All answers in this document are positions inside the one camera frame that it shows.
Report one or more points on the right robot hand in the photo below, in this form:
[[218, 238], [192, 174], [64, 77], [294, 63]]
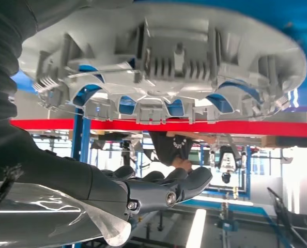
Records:
[[65, 178]]

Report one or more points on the red barrier belt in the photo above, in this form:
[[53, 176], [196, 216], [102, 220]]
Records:
[[142, 126]]

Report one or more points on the person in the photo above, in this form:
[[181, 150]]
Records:
[[169, 147]]

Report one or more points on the ceiling light strip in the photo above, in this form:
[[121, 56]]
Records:
[[196, 229]]

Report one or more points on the white and black machine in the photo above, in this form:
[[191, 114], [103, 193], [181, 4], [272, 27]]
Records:
[[227, 161]]

